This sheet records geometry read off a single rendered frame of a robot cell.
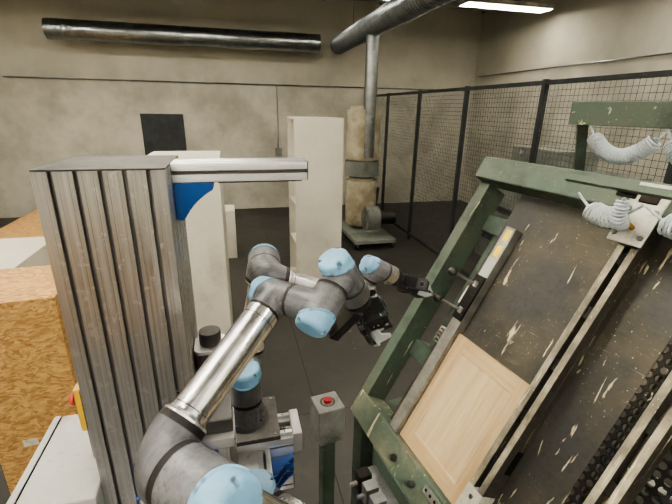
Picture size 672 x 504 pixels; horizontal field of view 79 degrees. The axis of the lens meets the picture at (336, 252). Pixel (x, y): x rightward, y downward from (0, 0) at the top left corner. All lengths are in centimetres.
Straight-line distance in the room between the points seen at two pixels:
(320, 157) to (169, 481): 441
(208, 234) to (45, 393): 152
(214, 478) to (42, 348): 195
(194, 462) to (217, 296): 292
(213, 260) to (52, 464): 232
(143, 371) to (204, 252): 243
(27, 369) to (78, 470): 133
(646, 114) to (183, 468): 195
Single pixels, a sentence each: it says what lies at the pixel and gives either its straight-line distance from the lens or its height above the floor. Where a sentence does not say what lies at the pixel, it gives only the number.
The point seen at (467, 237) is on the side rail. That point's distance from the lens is 190.
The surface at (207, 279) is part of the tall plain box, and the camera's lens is 357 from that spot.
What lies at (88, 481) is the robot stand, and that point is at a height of 123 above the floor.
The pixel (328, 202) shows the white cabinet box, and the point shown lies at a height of 107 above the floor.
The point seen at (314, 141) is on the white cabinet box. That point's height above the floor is 179.
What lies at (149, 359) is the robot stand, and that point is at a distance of 110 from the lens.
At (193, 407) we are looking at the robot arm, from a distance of 84.
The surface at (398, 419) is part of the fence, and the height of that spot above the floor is 94.
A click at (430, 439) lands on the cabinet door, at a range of 175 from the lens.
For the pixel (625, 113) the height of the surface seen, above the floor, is 215.
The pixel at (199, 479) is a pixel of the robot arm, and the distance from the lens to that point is 75.
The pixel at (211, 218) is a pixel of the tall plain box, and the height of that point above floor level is 131.
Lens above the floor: 215
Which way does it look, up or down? 19 degrees down
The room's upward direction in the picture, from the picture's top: 1 degrees clockwise
